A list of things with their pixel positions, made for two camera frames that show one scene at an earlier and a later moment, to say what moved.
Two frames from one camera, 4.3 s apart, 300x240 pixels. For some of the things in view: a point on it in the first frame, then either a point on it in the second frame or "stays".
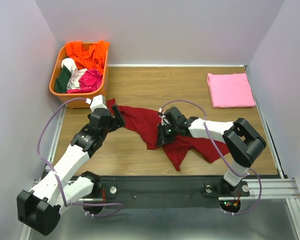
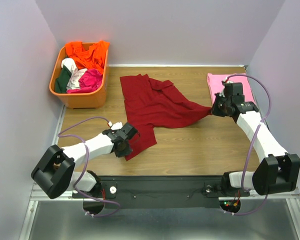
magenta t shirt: x=89 y=82 stays
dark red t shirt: x=147 y=120 -> x=152 y=103
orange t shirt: x=94 y=58 stays
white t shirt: x=76 y=74 stays
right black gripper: x=162 y=139 -> x=215 y=111
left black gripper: x=119 y=122 -> x=125 y=152
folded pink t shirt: x=231 y=90 stays
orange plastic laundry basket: x=63 y=97 stays
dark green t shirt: x=61 y=82 stays
